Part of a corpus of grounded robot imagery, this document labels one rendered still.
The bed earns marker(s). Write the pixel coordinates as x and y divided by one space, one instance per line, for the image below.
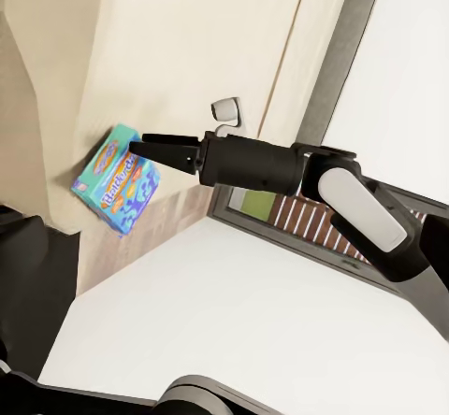
71 70

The board game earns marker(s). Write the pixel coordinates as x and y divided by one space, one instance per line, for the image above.
117 183

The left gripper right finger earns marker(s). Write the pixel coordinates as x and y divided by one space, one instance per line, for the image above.
434 243

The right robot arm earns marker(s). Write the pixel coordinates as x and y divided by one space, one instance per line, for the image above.
368 215

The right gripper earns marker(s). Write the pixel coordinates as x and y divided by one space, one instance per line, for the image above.
231 160

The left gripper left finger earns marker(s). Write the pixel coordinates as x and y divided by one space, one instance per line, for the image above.
23 245

